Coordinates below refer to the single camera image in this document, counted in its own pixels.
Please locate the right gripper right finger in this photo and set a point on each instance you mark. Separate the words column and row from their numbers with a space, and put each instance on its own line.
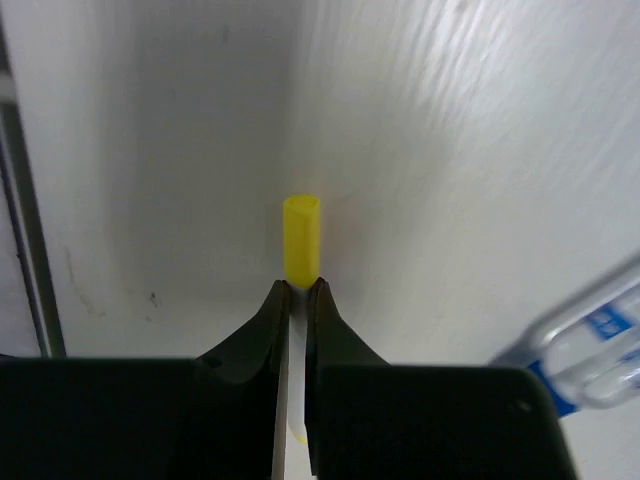
column 370, row 419

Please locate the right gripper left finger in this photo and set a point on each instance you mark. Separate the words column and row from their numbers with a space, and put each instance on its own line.
column 209, row 417

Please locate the yellow tip marker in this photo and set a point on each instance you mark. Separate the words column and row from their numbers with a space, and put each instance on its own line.
column 301, row 248

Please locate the clear blue spray bottle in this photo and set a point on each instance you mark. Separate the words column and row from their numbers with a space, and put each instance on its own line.
column 586, row 350

